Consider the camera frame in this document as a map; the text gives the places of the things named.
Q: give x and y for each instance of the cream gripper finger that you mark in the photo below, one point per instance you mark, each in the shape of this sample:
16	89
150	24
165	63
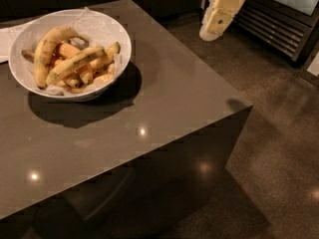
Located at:
217	17

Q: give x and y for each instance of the long yellow banana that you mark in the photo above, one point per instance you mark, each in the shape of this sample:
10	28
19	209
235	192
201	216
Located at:
74	63

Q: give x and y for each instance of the white bowl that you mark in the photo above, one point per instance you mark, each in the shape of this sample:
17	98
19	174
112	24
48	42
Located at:
98	28

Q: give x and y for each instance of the yellow banana right side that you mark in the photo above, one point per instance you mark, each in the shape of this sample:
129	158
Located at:
107	58

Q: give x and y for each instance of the small banana pieces in bowl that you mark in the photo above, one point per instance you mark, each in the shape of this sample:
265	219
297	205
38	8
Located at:
82	78

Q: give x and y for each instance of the orange banana under pile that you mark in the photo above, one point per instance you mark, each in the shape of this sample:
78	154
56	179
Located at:
65	50

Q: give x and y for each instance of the large curved yellow banana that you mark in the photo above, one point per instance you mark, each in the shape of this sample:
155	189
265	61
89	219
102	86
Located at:
45	48

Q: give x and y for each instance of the black appliance with vent grille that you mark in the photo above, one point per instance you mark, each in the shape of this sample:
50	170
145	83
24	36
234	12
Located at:
290	26

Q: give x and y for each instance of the white paper napkin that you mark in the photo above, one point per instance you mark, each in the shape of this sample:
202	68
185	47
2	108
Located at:
7	37

